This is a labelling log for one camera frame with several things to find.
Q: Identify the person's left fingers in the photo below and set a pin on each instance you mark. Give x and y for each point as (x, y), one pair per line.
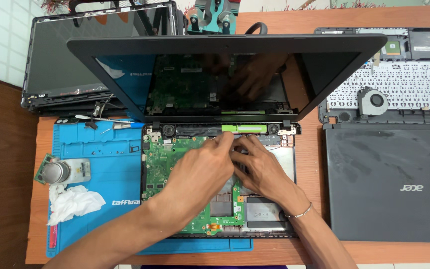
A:
(220, 142)

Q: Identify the white crumpled tissue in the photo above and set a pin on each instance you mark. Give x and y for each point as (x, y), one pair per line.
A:
(73, 201)

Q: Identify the person's purple clothing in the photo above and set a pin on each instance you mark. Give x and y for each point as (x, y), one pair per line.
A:
(215, 267)

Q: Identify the stack of laptop screen panels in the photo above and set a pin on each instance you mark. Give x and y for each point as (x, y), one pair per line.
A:
(62, 59)

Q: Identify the silver tweezers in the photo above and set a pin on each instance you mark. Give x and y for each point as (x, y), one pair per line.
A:
(116, 127)

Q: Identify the teal machine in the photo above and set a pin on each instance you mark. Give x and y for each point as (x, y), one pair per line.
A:
(211, 15)

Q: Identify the cluster of small screws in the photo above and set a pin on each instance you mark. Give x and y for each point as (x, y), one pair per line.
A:
(106, 152)

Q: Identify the steel pump dispenser bottle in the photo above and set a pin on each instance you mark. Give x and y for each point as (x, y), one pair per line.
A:
(56, 172)

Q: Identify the grey laptop cooling fan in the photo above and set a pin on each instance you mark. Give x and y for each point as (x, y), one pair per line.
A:
(373, 101)

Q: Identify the red pen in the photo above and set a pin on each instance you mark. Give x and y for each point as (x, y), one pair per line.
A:
(52, 237)

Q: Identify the silver metal drive bay plate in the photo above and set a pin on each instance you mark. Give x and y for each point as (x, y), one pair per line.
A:
(263, 213)

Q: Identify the person's right hand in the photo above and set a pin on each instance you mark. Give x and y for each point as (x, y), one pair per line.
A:
(271, 179)

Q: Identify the round black laptop speaker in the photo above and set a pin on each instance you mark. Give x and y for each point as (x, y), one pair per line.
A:
(168, 130)
(273, 129)

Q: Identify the person's left hand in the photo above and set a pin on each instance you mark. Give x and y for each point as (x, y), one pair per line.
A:
(196, 175)

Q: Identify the grey heat sink plate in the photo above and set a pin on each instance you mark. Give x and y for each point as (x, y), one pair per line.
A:
(221, 204)

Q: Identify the green memory module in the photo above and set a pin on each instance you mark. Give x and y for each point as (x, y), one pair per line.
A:
(39, 175)

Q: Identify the green laptop motherboard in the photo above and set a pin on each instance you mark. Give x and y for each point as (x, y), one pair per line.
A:
(162, 164)

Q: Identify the upturned laptop keyboard palmrest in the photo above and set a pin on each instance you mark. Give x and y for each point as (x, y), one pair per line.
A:
(405, 82)

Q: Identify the dark grey laptop cover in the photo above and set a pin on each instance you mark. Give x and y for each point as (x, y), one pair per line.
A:
(386, 168)

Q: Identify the black opened laptop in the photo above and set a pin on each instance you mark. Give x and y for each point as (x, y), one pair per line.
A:
(125, 48)

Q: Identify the person's right fingers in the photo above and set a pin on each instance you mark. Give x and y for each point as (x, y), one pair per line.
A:
(250, 149)

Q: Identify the blue repair mat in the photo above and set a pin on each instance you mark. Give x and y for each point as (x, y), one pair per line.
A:
(99, 168)

